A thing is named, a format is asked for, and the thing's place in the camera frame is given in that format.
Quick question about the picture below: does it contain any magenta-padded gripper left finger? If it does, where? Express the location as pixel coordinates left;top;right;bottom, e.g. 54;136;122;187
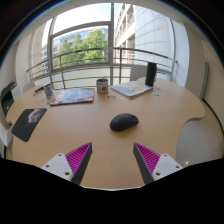
40;141;94;186

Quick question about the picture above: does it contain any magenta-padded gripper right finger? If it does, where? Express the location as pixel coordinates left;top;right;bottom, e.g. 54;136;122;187
132;142;184;186

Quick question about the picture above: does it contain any black computer mouse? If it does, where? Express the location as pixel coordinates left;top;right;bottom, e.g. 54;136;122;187
109;112;140;132

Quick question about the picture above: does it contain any black printed mouse pad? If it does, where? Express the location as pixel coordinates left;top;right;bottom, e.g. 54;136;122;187
11;107;48;143

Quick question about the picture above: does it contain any red and grey magazine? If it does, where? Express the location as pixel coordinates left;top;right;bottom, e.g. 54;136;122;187
49;87;96;107

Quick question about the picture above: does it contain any open illustrated book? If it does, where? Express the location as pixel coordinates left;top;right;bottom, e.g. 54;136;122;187
109;80;154;99

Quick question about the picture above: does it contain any printed mug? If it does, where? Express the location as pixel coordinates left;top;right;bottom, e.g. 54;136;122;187
43;83;55;100

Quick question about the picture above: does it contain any printed tin can with plant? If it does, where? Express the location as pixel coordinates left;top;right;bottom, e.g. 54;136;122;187
96;77;109;95

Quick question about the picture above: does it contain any white chair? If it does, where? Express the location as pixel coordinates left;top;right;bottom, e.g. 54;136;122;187
129;64;148;82
22;80;37;94
0;113;15;148

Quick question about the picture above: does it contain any black cylindrical speaker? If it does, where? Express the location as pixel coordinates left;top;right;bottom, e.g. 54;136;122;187
144;61;158;88

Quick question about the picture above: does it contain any black office printer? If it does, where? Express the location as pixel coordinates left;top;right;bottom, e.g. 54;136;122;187
0;80;18;118

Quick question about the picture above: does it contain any metal balcony railing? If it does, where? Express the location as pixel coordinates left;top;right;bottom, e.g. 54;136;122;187
26;46;178;90

